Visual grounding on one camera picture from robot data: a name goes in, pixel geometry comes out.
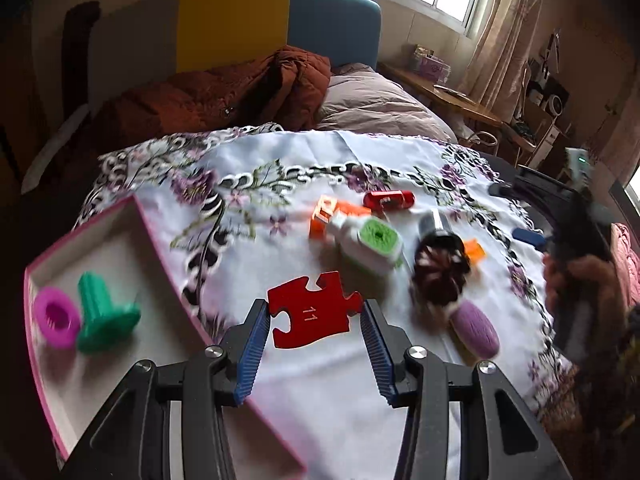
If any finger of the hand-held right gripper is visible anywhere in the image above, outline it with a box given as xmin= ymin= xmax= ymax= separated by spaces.
xmin=487 ymin=166 xmax=576 ymax=202

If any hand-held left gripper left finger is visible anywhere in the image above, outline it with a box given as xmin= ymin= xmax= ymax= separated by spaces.
xmin=60 ymin=299 xmax=273 ymax=480

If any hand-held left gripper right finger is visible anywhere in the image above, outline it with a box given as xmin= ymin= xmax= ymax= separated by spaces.
xmin=359 ymin=299 xmax=573 ymax=480

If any red puzzle piece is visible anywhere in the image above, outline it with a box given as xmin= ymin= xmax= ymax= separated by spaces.
xmin=266 ymin=271 xmax=364 ymax=349

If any brown and beige hair clip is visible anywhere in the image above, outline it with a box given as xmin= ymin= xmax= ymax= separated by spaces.
xmin=409 ymin=245 xmax=472 ymax=313

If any black jar with clear lid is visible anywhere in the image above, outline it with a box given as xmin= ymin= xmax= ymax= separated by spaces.
xmin=416 ymin=209 xmax=468 ymax=261

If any white and green stamp toy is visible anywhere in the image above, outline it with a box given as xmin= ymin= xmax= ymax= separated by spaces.
xmin=327 ymin=212 xmax=405 ymax=273

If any red metallic tube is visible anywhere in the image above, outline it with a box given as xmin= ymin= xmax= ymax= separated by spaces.
xmin=362 ymin=190 xmax=416 ymax=211

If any white box with pink rim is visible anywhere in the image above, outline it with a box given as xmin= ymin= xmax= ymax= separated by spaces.
xmin=23 ymin=194 xmax=308 ymax=480

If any person's right forearm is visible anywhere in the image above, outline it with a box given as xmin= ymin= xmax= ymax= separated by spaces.
xmin=545 ymin=305 xmax=640 ymax=461

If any person's right hand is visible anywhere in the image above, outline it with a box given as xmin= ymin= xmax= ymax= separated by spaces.
xmin=544 ymin=252 xmax=631 ymax=361

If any pink knitted cloth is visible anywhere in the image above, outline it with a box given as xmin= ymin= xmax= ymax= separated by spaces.
xmin=612 ymin=222 xmax=640 ymax=306

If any side window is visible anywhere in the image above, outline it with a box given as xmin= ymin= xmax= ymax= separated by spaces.
xmin=625 ymin=170 xmax=640 ymax=211

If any white floral tablecloth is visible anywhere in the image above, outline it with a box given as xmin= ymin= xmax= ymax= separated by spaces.
xmin=70 ymin=122 xmax=576 ymax=480

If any cluttered shelf rack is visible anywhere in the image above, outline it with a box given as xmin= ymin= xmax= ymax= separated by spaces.
xmin=510 ymin=35 xmax=571 ymax=171

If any purple oval soap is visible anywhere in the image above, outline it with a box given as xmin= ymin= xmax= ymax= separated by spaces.
xmin=450 ymin=300 xmax=501 ymax=358

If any wooden side desk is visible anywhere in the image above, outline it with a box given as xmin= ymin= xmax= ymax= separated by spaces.
xmin=377 ymin=62 xmax=503 ymax=128

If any orange holed block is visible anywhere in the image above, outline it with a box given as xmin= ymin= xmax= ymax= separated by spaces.
xmin=308 ymin=195 xmax=371 ymax=242

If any green spool toy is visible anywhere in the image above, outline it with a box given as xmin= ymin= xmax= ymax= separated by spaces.
xmin=76 ymin=271 xmax=142 ymax=354

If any beige patterned curtain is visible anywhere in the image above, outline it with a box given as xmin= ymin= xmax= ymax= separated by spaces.
xmin=460 ymin=0 xmax=546 ymax=111

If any purple storage box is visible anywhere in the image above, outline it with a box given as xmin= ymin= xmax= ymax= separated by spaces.
xmin=411 ymin=45 xmax=451 ymax=81

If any pale pink duvet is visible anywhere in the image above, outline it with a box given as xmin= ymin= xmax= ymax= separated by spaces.
xmin=315 ymin=62 xmax=458 ymax=143

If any brown padded jacket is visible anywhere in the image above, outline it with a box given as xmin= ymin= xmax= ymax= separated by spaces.
xmin=50 ymin=45 xmax=333 ymax=181

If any yellow and blue headboard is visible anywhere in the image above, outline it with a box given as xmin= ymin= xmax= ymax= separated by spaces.
xmin=87 ymin=0 xmax=383 ymax=106

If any magenta ring toy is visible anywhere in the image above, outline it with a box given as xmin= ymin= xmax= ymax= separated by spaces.
xmin=33 ymin=287 xmax=82 ymax=350

